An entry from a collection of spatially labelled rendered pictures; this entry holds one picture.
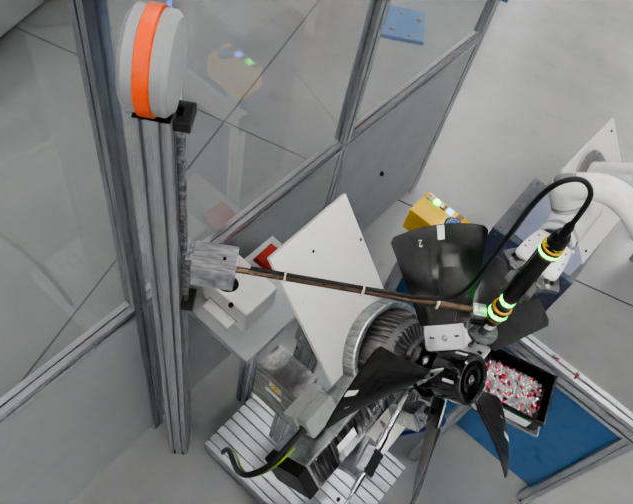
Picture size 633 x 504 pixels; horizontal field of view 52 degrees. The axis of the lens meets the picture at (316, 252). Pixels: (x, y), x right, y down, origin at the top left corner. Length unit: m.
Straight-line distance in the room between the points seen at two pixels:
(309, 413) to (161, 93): 0.82
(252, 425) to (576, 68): 3.09
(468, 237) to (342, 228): 0.29
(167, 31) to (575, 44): 4.03
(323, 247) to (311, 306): 0.14
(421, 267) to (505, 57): 3.06
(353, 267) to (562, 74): 3.10
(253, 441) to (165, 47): 1.88
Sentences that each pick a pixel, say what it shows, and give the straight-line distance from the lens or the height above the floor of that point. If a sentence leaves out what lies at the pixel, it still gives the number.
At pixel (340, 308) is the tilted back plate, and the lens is 1.56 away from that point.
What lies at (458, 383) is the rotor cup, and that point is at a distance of 1.49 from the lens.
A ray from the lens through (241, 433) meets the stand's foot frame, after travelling 2.57.
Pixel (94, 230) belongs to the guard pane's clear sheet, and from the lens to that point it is 1.40.
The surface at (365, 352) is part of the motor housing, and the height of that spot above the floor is 1.13.
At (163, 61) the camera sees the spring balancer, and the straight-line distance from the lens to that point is 0.91.
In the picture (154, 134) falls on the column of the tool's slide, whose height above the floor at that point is 1.77.
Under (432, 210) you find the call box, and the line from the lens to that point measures 1.94.
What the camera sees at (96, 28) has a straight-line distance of 1.07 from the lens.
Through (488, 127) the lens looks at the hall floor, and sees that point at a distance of 3.89.
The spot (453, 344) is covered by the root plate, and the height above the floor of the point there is 1.25.
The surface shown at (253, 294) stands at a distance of 1.79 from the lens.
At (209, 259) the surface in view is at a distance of 1.36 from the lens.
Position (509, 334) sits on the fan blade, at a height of 1.18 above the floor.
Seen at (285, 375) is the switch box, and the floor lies 0.84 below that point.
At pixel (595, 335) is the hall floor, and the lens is 3.34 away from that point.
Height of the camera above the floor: 2.54
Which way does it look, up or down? 56 degrees down
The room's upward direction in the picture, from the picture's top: 16 degrees clockwise
